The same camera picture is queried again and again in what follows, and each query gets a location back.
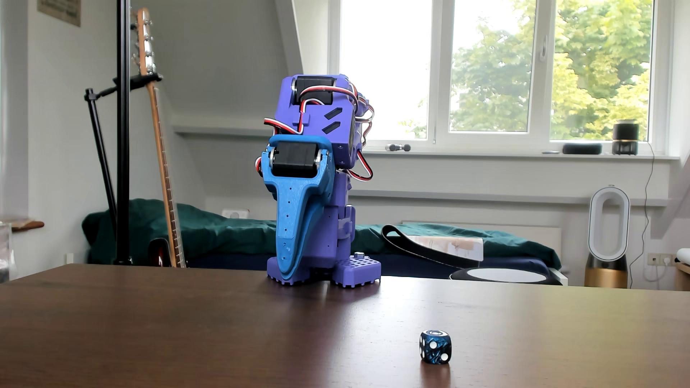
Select wooden side furniture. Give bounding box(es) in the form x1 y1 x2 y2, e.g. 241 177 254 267
674 248 690 292

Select white gold bladeless fan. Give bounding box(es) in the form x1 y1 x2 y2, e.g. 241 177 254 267
584 186 631 289

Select black strap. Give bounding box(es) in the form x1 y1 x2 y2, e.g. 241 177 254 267
381 224 481 269

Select clear glass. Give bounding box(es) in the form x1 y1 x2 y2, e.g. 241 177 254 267
0 222 16 284

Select black guitar stand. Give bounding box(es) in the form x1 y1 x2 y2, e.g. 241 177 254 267
84 72 163 230

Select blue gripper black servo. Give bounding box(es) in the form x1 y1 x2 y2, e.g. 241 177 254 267
261 135 335 280

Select wooden shelf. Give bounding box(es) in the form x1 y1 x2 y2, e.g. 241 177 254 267
0 217 45 233

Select thin black power cable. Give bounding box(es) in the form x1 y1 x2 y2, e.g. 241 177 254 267
627 142 656 282

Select electric guitar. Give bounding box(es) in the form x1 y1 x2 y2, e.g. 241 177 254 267
133 8 187 268

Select black cylindrical speaker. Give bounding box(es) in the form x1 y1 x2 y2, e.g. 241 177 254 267
612 120 640 156

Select wall plaque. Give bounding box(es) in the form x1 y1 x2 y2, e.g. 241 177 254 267
37 0 82 27

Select open magazine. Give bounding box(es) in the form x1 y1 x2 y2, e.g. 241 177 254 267
401 235 484 263

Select black vertical stand pole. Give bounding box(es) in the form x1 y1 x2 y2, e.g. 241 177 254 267
114 0 133 266

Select blue marbled dice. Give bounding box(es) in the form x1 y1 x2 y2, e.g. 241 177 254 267
419 330 452 365

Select dark blue mattress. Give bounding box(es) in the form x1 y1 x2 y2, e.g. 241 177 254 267
186 253 552 280

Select red white black servo cables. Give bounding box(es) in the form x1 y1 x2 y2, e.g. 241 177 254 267
254 84 375 182

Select round white tray black rim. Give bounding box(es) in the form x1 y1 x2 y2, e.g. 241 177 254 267
450 267 562 285

